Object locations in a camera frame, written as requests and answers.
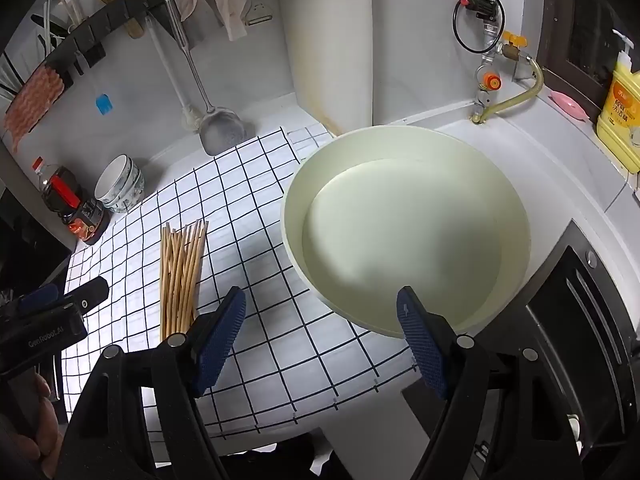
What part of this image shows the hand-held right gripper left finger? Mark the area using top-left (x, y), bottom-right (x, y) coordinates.
top-left (52, 286), bottom-right (248, 480)

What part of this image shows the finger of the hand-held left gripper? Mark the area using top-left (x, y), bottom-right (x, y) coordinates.
top-left (60, 276), bottom-right (111, 317)
top-left (0, 282), bottom-right (63, 317)

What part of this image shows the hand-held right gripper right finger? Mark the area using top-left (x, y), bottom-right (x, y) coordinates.
top-left (396, 285), bottom-right (621, 480)

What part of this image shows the pile of wooden chopsticks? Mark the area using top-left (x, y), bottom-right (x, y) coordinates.
top-left (159, 219), bottom-right (210, 348)

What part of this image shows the cream round basin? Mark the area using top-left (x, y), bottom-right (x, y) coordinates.
top-left (281, 125), bottom-right (532, 338)

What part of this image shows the person's left hand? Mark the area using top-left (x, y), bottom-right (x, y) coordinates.
top-left (0, 371), bottom-right (66, 480)

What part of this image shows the dark appliance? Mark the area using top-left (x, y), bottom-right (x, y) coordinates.
top-left (0, 185), bottom-right (76, 306)

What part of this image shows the dark soy sauce bottle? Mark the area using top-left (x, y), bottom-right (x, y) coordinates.
top-left (32, 156), bottom-right (112, 247)

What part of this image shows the floral ceramic bowl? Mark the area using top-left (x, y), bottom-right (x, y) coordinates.
top-left (102, 157), bottom-right (143, 209)
top-left (107, 165), bottom-right (146, 214)
top-left (94, 154), bottom-right (135, 203)

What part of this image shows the white black-checked cloth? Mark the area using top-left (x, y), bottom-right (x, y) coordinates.
top-left (60, 127), bottom-right (418, 436)

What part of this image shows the black gas stove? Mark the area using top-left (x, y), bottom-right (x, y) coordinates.
top-left (400, 219), bottom-right (638, 480)

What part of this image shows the white dish brush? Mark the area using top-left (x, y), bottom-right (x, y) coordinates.
top-left (144, 14), bottom-right (201, 133)

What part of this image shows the slotted metal spatula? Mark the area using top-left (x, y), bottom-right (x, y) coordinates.
top-left (161, 0), bottom-right (247, 157)

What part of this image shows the pink soap dish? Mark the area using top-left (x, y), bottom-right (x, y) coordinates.
top-left (549, 89), bottom-right (592, 122)

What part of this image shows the white plastic utensil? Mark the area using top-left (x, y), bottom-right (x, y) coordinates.
top-left (59, 0), bottom-right (83, 31)

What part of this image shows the yellow detergent pump bottle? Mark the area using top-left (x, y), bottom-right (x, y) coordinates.
top-left (596, 29), bottom-right (640, 175)

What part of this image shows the beige hanging rag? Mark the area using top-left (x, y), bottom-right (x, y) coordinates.
top-left (175, 0), bottom-right (249, 42)

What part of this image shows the black valve with red button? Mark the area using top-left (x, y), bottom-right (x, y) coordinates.
top-left (461, 0), bottom-right (499, 23)

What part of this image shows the black wall rack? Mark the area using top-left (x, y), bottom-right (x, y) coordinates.
top-left (42, 0), bottom-right (263, 78)

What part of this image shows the black cable loop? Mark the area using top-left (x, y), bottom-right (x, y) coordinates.
top-left (452, 0), bottom-right (506, 55)

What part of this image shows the yellow-handled brass valve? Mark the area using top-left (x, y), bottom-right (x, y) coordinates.
top-left (495, 30), bottom-right (530, 63)

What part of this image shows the dark window frame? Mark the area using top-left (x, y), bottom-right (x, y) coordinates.
top-left (542, 0), bottom-right (640, 121)

